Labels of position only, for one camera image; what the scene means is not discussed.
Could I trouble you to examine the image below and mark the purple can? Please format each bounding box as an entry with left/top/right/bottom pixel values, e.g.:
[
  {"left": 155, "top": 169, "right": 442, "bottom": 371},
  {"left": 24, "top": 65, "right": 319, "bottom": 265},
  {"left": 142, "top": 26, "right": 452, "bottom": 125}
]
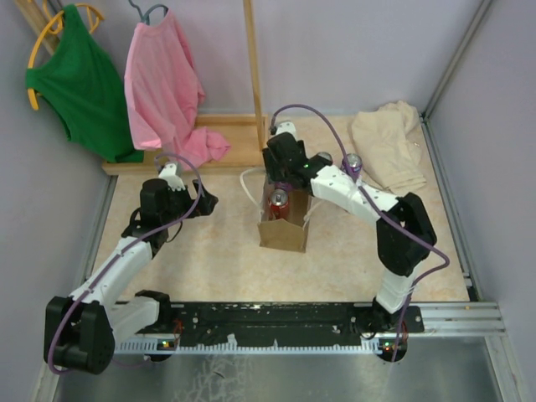
[
  {"left": 341, "top": 153, "right": 363, "bottom": 177},
  {"left": 274, "top": 182, "right": 293, "bottom": 193}
]

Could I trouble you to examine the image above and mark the yellow hanger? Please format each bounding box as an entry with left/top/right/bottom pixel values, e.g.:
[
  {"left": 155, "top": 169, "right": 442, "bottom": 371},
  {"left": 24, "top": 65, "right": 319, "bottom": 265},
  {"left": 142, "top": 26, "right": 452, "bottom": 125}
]
[{"left": 27, "top": 3, "right": 106, "bottom": 111}]

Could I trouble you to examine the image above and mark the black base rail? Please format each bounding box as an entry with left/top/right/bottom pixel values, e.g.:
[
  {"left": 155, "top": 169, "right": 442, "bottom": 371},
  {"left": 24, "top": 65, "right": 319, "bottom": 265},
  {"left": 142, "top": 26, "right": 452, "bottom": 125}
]
[{"left": 139, "top": 302, "right": 399, "bottom": 348}]

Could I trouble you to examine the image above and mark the beige cloth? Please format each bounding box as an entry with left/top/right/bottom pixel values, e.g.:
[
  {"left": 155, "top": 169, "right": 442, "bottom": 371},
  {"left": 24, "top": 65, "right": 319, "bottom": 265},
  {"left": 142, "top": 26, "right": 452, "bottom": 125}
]
[{"left": 349, "top": 100, "right": 426, "bottom": 195}]

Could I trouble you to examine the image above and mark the wooden clothes rack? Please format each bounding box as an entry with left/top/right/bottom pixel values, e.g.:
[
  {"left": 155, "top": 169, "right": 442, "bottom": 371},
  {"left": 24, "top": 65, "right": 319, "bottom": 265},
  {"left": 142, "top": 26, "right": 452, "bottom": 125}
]
[{"left": 15, "top": 1, "right": 269, "bottom": 173}]

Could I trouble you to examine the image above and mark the purple cable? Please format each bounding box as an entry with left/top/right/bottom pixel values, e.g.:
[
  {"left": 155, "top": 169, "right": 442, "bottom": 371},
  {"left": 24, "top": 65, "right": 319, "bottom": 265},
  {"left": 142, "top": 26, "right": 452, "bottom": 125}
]
[
  {"left": 270, "top": 103, "right": 451, "bottom": 363},
  {"left": 45, "top": 152, "right": 206, "bottom": 373}
]

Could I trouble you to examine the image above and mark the grey hanger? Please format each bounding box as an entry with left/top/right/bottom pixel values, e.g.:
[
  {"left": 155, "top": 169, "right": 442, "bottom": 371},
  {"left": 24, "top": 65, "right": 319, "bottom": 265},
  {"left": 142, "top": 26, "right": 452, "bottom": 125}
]
[{"left": 128, "top": 0, "right": 169, "bottom": 25}]

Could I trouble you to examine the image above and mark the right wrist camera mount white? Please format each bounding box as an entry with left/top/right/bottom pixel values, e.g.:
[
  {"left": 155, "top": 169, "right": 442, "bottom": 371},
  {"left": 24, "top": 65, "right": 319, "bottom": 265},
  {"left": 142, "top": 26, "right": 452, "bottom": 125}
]
[{"left": 274, "top": 121, "right": 298, "bottom": 140}]

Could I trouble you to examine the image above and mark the red can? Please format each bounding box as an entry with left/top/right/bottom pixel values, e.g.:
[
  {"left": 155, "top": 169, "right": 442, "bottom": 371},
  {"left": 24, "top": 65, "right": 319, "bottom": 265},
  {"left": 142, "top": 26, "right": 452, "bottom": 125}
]
[
  {"left": 268, "top": 189, "right": 290, "bottom": 220},
  {"left": 317, "top": 152, "right": 332, "bottom": 162}
]

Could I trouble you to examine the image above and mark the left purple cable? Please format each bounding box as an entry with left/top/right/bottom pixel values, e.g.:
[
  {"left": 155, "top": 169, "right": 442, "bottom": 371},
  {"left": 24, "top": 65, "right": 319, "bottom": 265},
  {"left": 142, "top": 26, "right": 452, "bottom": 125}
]
[{"left": 45, "top": 152, "right": 206, "bottom": 373}]

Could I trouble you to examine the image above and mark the aluminium frame rail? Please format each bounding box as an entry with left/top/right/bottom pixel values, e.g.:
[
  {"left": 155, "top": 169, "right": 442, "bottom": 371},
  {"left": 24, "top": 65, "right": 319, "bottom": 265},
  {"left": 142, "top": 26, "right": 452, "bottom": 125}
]
[{"left": 420, "top": 0, "right": 495, "bottom": 122}]

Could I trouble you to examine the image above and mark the pink shirt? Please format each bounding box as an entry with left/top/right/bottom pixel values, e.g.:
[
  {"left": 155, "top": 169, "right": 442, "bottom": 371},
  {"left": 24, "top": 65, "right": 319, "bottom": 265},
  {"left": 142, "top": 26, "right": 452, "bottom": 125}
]
[{"left": 124, "top": 12, "right": 230, "bottom": 168}]

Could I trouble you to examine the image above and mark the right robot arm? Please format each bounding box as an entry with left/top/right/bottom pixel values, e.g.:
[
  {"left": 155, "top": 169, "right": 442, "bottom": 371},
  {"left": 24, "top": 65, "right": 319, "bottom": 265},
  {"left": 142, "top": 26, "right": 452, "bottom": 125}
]
[{"left": 262, "top": 132, "right": 437, "bottom": 332}]

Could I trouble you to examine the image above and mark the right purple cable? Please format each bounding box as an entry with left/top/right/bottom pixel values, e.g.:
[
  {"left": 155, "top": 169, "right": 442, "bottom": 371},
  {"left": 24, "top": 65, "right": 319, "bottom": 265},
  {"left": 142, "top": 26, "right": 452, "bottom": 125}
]
[{"left": 270, "top": 103, "right": 451, "bottom": 363}]

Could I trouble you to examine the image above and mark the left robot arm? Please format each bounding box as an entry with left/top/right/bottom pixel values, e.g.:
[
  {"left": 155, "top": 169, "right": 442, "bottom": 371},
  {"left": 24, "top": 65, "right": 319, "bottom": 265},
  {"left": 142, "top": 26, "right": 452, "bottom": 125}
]
[{"left": 44, "top": 178, "right": 219, "bottom": 374}]

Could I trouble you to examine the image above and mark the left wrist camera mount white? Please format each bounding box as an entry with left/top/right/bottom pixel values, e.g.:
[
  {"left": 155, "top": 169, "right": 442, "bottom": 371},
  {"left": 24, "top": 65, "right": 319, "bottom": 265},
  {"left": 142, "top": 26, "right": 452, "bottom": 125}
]
[{"left": 158, "top": 162, "right": 186, "bottom": 191}]

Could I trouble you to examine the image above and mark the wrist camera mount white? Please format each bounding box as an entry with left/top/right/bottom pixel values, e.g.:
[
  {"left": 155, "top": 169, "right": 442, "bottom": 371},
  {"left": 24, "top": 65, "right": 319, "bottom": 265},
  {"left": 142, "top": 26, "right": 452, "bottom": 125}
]
[
  {"left": 274, "top": 121, "right": 298, "bottom": 140},
  {"left": 158, "top": 162, "right": 186, "bottom": 191}
]

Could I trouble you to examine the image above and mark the brown canvas tote bag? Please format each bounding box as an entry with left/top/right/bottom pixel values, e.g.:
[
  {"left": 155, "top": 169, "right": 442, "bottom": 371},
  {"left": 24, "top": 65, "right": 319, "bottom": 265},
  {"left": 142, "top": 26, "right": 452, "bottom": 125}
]
[{"left": 240, "top": 167, "right": 323, "bottom": 253}]

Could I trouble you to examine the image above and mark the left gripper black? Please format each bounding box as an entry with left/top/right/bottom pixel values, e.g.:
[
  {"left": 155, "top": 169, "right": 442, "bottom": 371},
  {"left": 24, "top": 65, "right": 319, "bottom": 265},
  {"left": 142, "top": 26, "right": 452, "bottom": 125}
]
[{"left": 162, "top": 178, "right": 218, "bottom": 225}]

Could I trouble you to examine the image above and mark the green tank top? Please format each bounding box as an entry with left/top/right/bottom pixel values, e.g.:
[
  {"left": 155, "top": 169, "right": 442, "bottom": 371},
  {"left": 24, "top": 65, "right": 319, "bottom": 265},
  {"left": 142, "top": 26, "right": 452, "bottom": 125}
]
[{"left": 25, "top": 4, "right": 143, "bottom": 163}]

